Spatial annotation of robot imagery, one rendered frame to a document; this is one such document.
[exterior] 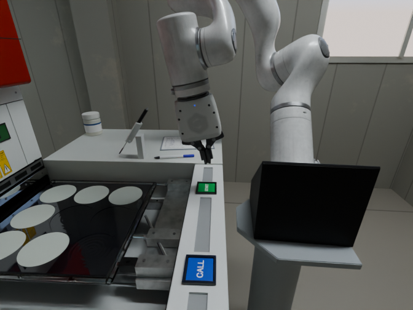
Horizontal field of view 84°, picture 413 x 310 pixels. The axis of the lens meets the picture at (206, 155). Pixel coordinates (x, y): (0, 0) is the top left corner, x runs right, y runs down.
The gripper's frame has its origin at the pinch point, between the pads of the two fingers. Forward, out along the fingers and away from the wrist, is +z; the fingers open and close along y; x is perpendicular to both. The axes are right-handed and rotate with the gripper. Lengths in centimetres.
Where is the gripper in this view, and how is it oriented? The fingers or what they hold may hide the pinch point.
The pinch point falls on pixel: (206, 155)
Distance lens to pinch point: 59.1
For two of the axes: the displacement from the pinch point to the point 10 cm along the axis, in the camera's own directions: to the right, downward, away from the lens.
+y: 9.8, -1.7, -1.1
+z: 2.0, 9.0, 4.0
